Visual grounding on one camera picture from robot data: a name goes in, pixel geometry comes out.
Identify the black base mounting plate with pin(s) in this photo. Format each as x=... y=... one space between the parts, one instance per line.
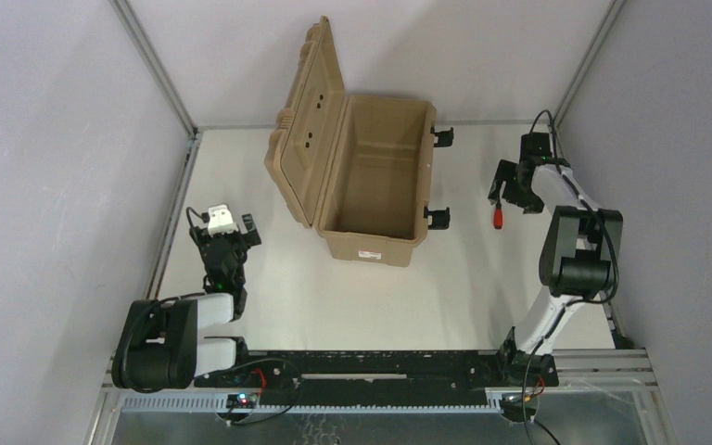
x=384 y=378

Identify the aluminium frame rail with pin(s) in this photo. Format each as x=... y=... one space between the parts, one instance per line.
x=609 y=370

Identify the red black handled screwdriver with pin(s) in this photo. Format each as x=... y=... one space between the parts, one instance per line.
x=498 y=216

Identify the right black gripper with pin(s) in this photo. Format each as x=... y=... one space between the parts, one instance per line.
x=512 y=186

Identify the black upper bin latch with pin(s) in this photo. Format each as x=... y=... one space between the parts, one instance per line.
x=442 y=138

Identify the tan hinged bin lid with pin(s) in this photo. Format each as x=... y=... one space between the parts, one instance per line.
x=307 y=126

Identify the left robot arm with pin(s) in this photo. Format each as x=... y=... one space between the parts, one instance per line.
x=162 y=345

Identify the white label sticker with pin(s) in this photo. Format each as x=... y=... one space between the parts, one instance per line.
x=370 y=255

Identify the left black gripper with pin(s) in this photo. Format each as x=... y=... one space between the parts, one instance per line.
x=223 y=242

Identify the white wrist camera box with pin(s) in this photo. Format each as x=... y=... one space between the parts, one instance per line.
x=221 y=220

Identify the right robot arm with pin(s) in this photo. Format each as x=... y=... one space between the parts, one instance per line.
x=578 y=263

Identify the tan plastic storage bin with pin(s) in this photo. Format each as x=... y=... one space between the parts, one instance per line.
x=379 y=180

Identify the small electronics board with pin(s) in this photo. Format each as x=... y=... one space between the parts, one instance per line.
x=238 y=401

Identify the black bin latch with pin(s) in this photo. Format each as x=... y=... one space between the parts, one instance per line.
x=438 y=219
x=442 y=138

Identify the black lower bin latch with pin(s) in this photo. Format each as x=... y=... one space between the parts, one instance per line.
x=438 y=219

